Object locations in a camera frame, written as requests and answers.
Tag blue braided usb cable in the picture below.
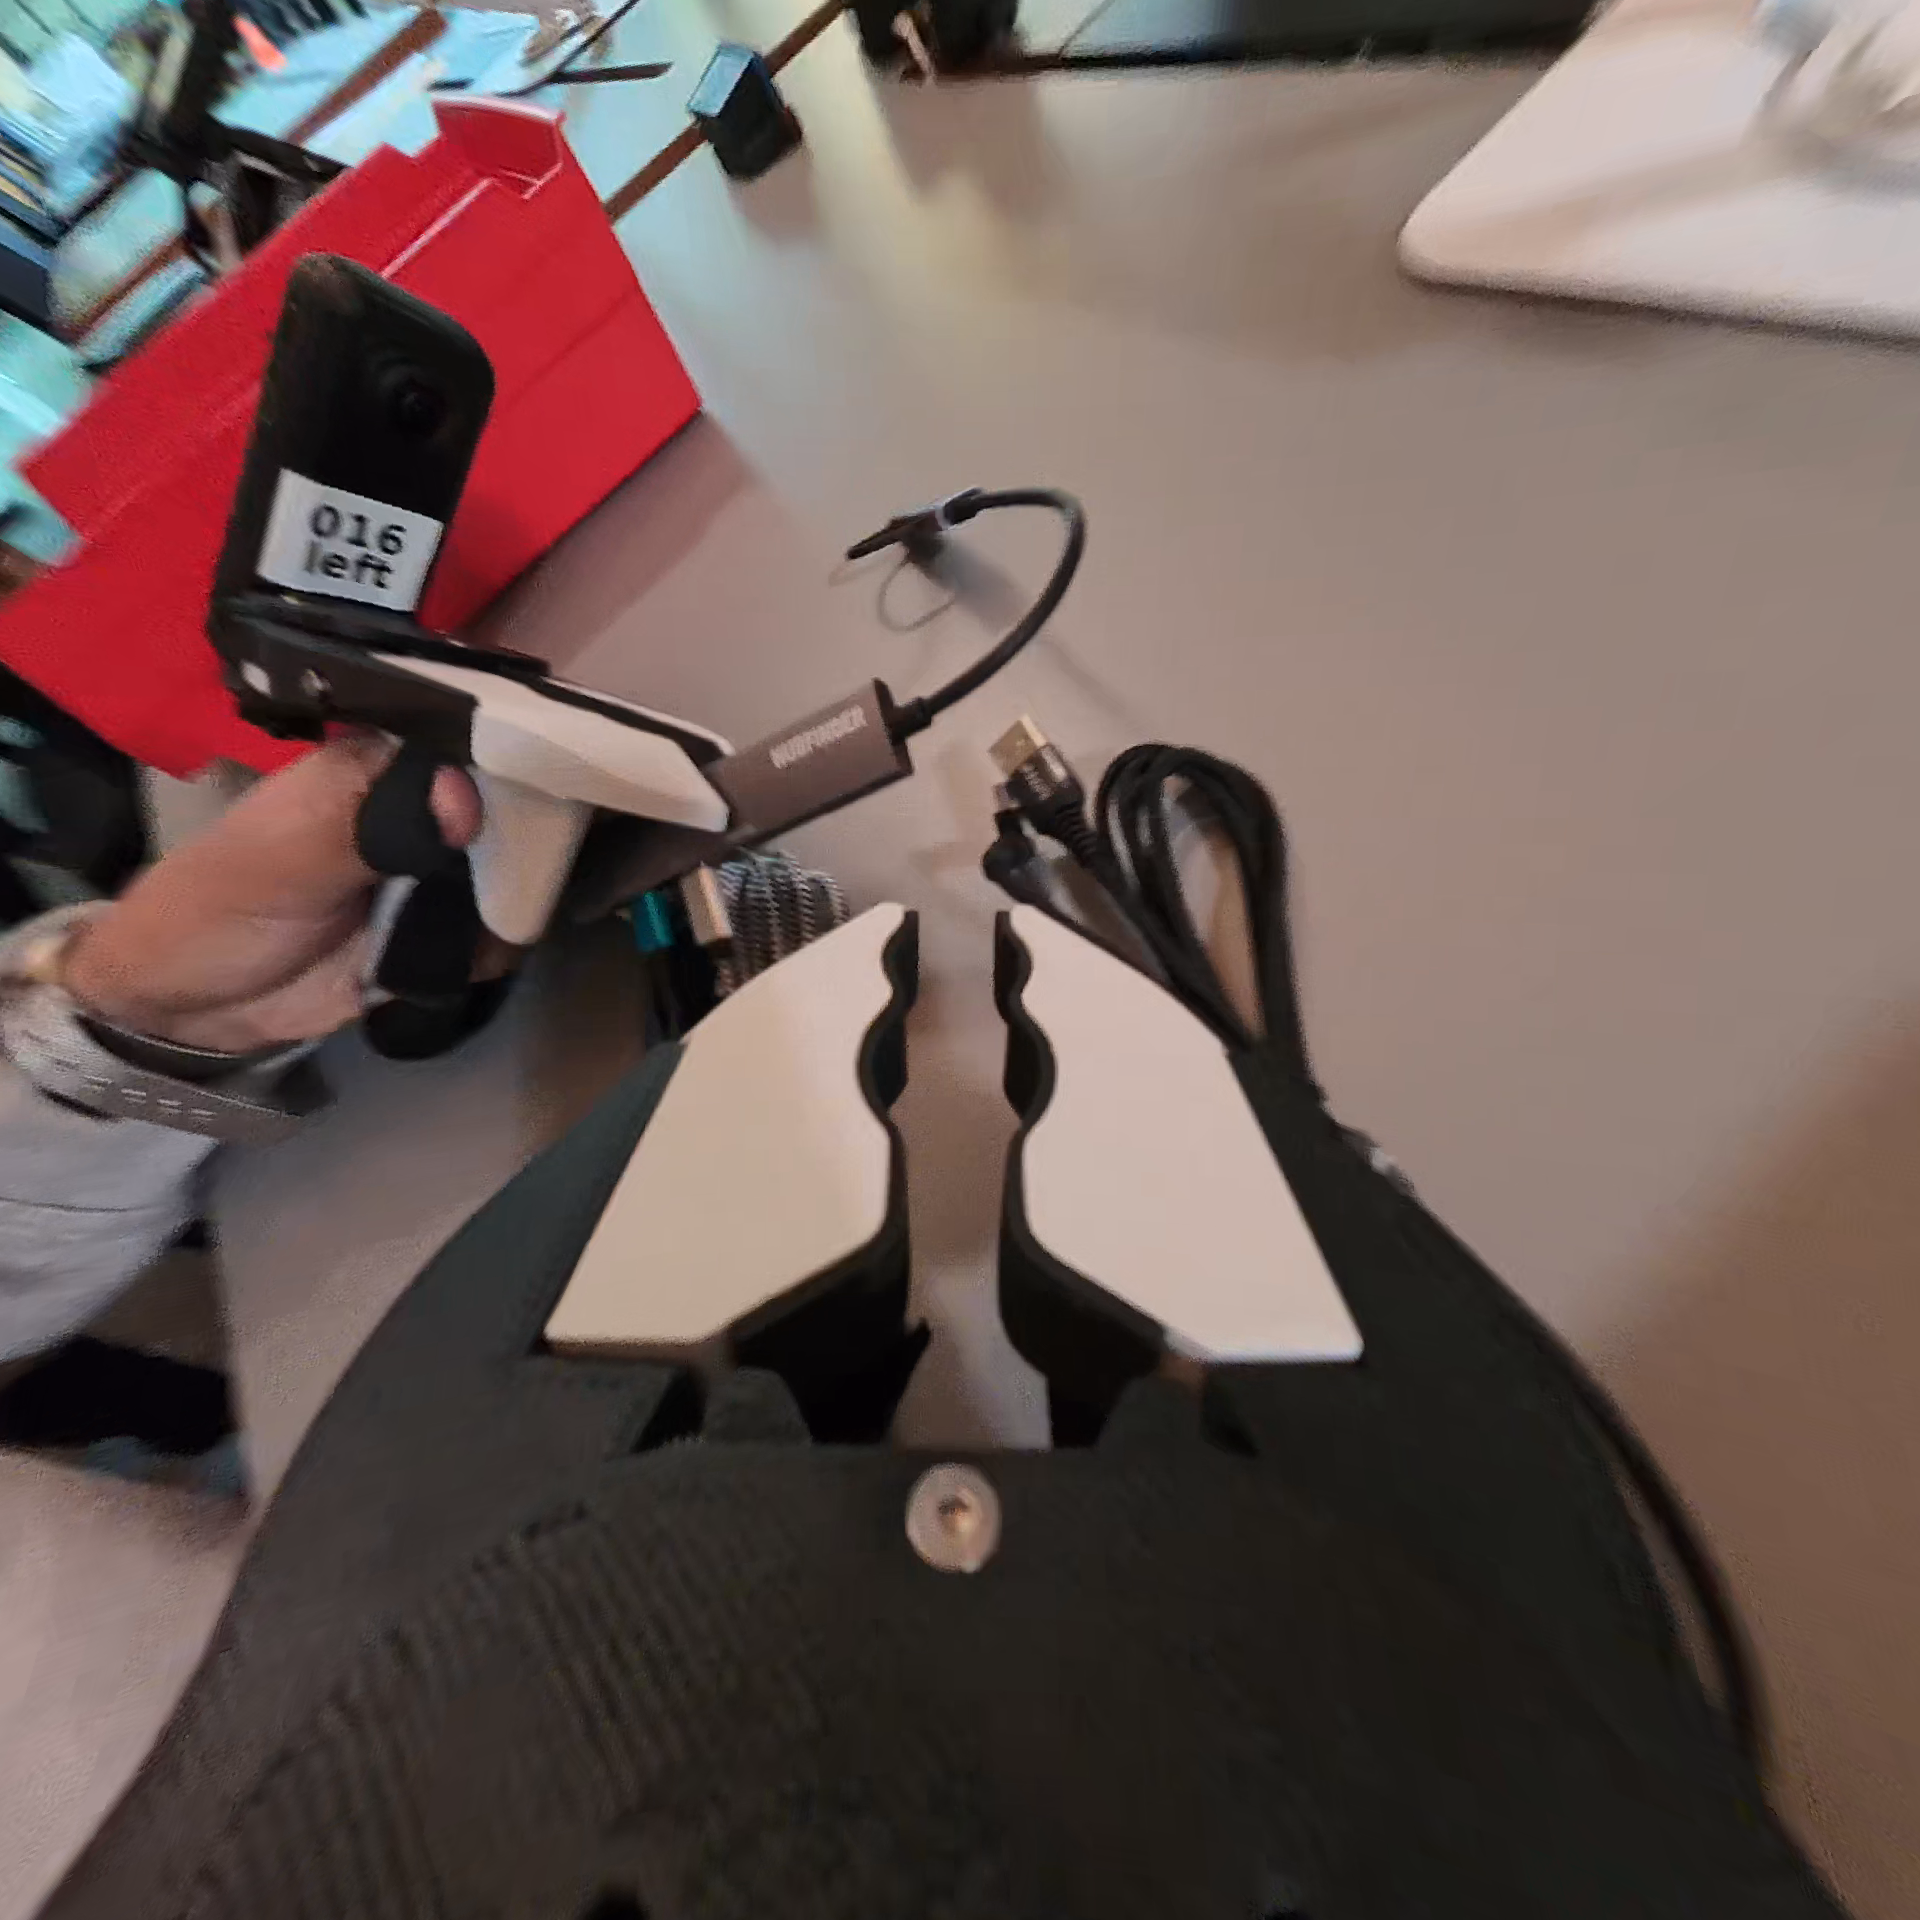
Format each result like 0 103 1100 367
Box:
637 885 704 1053

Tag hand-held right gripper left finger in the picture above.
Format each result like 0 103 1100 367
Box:
543 901 922 1374

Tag white base document stand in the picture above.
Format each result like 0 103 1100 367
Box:
1393 0 1920 345

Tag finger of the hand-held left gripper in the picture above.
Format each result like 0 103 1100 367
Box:
447 647 739 751
364 648 739 838

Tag white black braided cable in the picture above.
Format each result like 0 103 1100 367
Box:
683 845 854 1001

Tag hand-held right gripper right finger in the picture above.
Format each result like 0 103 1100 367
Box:
989 904 1366 1374

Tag black hub cable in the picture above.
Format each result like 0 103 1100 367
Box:
842 483 1089 737

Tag person's left forearm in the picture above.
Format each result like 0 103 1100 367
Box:
0 1035 226 1361

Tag red storage bin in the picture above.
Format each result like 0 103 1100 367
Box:
0 98 702 784

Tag grey watch strap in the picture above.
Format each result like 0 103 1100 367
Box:
0 907 333 1148

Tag black power adapter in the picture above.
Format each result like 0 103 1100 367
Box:
684 43 803 184

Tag black angled usb-c cable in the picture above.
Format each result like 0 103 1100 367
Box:
979 808 1202 1007

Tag person's left hand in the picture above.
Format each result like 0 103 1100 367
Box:
59 733 489 1054

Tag black chair armrest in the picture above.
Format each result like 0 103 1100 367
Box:
0 1331 240 1461

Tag grey usb hub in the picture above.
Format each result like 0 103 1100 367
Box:
563 684 917 923

